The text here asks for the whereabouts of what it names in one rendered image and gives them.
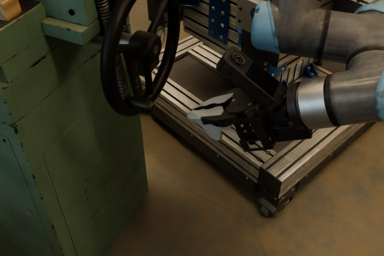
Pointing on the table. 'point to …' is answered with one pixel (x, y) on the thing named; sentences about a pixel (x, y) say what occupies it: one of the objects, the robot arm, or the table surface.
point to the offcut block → (8, 6)
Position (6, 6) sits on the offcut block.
